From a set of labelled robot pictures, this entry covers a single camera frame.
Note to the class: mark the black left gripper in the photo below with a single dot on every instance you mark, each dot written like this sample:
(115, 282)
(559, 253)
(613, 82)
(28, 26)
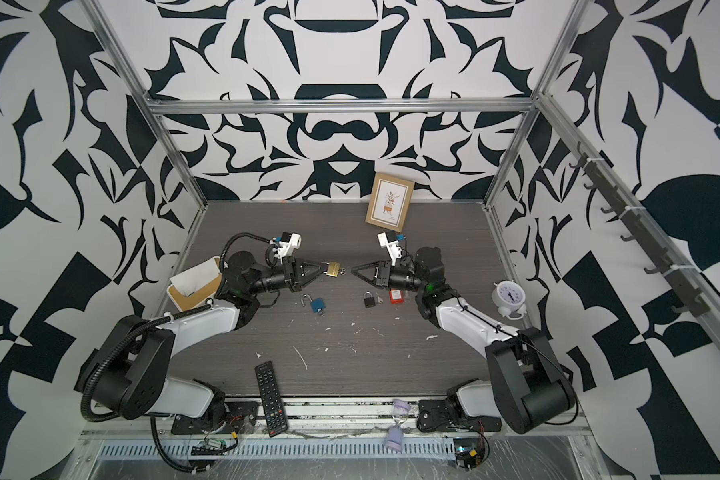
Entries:
(293, 274)

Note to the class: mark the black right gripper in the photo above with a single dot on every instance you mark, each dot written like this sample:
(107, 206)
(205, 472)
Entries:
(386, 271)

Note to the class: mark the brass padlock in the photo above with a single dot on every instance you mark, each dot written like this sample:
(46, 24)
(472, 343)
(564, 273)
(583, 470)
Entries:
(334, 270)

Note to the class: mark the black padlock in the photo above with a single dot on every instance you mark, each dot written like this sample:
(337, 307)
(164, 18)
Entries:
(371, 300)

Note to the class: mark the blue padlock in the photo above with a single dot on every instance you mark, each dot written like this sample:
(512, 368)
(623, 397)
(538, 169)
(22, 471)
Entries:
(316, 305)

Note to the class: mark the red padlock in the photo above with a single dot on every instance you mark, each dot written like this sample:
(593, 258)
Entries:
(396, 296)

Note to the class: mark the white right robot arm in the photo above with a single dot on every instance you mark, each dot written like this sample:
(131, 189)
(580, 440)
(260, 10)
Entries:
(527, 386)

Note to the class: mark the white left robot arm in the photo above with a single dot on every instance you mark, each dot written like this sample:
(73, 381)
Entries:
(129, 375)

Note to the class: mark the white alarm clock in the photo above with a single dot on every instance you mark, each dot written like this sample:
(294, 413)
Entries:
(510, 300)

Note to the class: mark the black remote control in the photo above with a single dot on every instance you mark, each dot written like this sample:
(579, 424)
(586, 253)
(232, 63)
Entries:
(276, 418)

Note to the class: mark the purple hourglass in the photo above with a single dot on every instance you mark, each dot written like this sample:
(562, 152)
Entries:
(394, 440)

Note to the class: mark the left circuit board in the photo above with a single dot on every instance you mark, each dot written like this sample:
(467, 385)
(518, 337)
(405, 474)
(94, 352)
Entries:
(215, 447)

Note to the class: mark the circuit board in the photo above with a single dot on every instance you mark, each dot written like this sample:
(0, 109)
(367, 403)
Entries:
(471, 452)
(215, 447)

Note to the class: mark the right circuit board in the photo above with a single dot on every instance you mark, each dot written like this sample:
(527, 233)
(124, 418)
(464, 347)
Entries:
(471, 452)

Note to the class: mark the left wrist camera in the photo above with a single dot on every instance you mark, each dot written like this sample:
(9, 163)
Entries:
(285, 245)

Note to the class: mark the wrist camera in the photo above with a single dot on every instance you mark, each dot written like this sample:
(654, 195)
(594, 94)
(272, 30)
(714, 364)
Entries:
(285, 245)
(390, 241)

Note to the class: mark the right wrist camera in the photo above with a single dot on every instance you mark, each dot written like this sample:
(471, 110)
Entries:
(390, 241)

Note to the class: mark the gold picture frame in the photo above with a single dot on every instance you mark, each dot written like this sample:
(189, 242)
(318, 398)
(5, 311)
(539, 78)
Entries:
(390, 201)

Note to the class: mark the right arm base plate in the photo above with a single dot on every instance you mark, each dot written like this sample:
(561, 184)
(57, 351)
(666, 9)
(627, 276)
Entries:
(442, 415)

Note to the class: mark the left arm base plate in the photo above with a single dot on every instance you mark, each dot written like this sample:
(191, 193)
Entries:
(234, 417)

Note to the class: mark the white slotted cable duct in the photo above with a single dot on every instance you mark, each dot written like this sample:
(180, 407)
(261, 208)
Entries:
(282, 449)

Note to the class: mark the grey wall hook rack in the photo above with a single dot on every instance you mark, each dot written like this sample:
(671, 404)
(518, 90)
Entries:
(643, 229)

